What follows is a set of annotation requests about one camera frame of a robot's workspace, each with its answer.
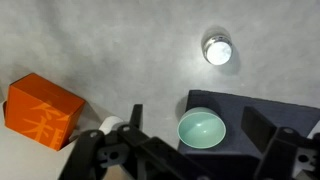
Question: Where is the orange cardboard box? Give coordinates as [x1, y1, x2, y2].
[4, 72, 87, 152]

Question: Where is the dark blue cloth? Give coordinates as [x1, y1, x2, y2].
[177, 89, 320, 180]

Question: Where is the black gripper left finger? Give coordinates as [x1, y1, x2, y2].
[58, 103, 214, 180]

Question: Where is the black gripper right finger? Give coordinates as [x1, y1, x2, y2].
[241, 106, 320, 180]

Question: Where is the white paper towel roll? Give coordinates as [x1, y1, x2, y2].
[98, 115, 125, 136]

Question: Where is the silver round container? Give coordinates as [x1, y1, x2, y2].
[202, 34, 234, 66]

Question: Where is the teal ceramic bowl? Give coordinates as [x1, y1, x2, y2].
[176, 106, 227, 150]

